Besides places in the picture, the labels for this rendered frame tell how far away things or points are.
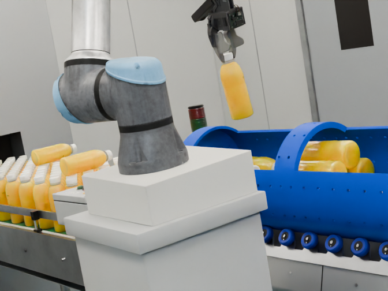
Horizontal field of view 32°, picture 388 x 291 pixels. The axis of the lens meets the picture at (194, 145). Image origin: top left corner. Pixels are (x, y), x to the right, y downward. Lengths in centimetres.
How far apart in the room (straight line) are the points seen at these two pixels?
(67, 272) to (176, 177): 125
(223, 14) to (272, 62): 472
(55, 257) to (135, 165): 121
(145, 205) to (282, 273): 58
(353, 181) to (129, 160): 49
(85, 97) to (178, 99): 561
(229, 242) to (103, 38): 52
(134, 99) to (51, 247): 127
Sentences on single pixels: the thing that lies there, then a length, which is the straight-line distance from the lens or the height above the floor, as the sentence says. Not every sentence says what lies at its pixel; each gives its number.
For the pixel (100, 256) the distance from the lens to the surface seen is 144.
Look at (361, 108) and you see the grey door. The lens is 593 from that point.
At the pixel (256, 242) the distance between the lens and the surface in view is 144.
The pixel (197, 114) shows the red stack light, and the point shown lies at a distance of 258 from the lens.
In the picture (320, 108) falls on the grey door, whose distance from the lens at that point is 625.
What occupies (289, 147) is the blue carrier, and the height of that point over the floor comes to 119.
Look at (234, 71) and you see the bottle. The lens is 203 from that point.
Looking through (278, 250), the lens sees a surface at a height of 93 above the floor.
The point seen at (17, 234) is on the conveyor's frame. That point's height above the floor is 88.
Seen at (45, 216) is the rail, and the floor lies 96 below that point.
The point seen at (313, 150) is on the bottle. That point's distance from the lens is 172.
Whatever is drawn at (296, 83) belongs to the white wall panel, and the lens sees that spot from 648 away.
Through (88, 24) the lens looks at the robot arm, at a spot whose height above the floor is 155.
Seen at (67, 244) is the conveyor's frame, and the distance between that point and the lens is 243.
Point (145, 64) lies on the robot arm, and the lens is 137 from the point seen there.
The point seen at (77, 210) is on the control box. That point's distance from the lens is 206.
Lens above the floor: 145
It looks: 8 degrees down
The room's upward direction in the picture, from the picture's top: 10 degrees counter-clockwise
